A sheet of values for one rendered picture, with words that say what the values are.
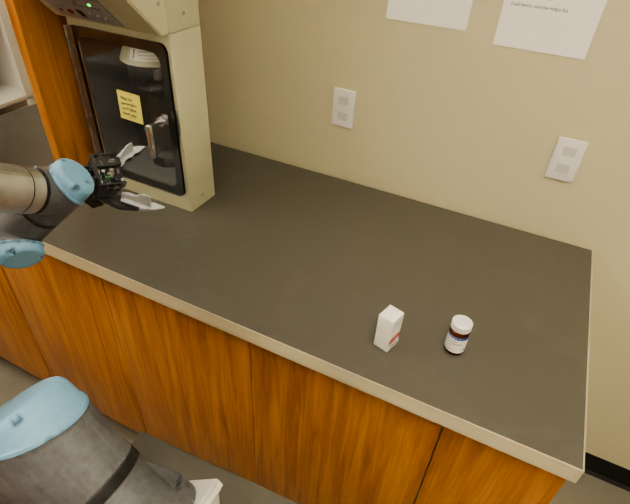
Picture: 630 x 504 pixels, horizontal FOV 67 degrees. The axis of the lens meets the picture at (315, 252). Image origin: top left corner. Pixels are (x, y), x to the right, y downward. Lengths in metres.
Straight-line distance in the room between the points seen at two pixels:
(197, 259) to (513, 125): 0.89
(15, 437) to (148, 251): 0.74
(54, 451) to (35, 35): 1.07
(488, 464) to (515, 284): 0.44
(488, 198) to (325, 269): 0.56
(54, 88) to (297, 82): 0.67
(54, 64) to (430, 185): 1.08
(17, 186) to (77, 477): 0.43
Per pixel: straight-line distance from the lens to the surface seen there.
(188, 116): 1.29
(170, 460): 0.88
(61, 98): 1.51
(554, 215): 1.49
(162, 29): 1.19
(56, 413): 0.62
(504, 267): 1.32
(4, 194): 0.82
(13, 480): 0.64
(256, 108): 1.66
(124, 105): 1.37
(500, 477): 1.11
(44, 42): 1.47
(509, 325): 1.16
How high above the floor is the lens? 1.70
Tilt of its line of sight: 38 degrees down
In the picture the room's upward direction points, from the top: 4 degrees clockwise
